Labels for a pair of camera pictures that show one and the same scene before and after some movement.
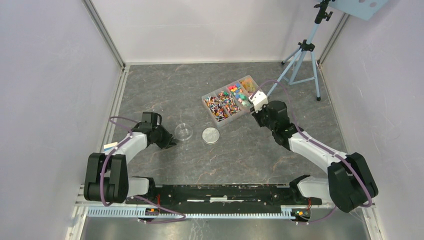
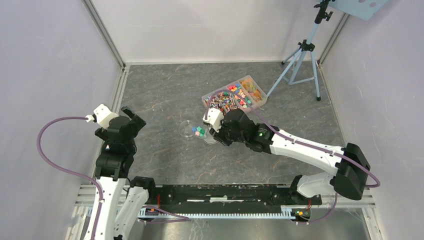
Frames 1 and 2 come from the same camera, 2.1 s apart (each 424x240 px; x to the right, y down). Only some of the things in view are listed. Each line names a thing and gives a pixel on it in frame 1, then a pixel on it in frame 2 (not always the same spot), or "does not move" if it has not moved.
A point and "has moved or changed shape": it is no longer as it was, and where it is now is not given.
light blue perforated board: x=365 y=9 does not move
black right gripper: x=256 y=115 → x=218 y=135
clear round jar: x=183 y=132 has moved or changed shape
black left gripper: x=168 y=137 → x=140 y=122
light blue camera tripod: x=322 y=8 does not move
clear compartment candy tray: x=229 y=102 does not move
